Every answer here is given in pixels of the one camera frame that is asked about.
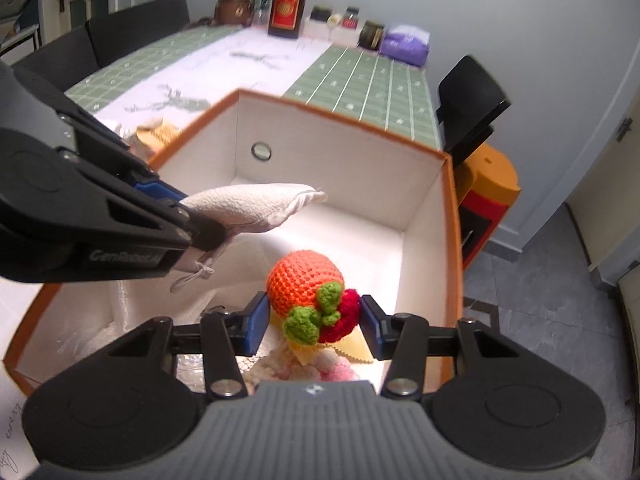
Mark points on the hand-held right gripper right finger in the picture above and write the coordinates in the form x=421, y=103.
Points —
x=372, y=327

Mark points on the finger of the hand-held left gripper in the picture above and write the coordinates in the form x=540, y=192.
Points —
x=150, y=225
x=160, y=191

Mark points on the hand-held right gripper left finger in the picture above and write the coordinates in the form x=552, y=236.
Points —
x=257, y=325

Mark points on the pink and white crochet piece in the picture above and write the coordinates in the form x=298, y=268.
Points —
x=280, y=365

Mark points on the orange crochet fruit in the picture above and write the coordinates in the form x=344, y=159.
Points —
x=300, y=280

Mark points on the cream cloth pouch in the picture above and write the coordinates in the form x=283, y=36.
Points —
x=250, y=205

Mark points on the orange storage box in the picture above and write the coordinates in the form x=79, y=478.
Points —
x=325, y=160

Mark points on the yellow zigzag-edged cloth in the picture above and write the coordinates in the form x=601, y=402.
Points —
x=357, y=351

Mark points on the wooden music box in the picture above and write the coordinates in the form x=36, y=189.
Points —
x=157, y=137

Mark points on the translucent plastic bag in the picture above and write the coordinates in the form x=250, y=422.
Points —
x=125, y=305

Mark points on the white printed table runner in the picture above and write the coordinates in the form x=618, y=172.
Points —
x=225, y=70

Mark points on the black chair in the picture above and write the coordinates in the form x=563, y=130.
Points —
x=140, y=25
x=470, y=95

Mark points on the orange and red plastic stool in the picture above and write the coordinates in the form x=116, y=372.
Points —
x=487, y=200

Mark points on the brown bear-shaped bottle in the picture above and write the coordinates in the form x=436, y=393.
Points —
x=235, y=5

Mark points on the brown liquor bottle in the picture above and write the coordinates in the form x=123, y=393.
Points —
x=286, y=5

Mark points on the white box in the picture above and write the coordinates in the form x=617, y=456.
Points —
x=320, y=31

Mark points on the green checkered tablecloth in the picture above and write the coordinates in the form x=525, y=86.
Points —
x=360, y=80

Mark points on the dark flat jar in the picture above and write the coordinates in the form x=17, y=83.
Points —
x=321, y=14

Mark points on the small white roll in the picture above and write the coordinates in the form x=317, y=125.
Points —
x=334, y=20

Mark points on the small red label bottle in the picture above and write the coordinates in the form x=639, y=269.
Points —
x=351, y=20

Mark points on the dark glass jar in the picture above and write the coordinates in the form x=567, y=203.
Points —
x=371, y=35

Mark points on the cream door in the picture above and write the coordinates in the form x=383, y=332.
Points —
x=605, y=200

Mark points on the purple tissue pack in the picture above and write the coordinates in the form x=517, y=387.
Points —
x=405, y=45

